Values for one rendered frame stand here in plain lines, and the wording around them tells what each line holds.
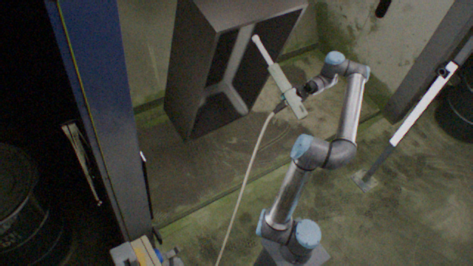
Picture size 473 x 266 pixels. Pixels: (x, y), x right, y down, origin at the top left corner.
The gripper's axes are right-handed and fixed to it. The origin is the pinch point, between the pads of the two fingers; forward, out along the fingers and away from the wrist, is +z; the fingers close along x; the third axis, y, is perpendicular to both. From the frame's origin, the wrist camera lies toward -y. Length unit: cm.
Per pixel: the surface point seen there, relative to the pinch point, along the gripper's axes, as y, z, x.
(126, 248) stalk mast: -37, 101, -21
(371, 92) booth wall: 123, -198, -20
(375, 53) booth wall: 93, -199, 13
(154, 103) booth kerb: 168, 5, 75
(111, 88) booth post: -32, 82, 25
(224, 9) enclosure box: -9, 11, 52
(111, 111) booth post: -22, 84, 21
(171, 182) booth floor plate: 145, 34, 0
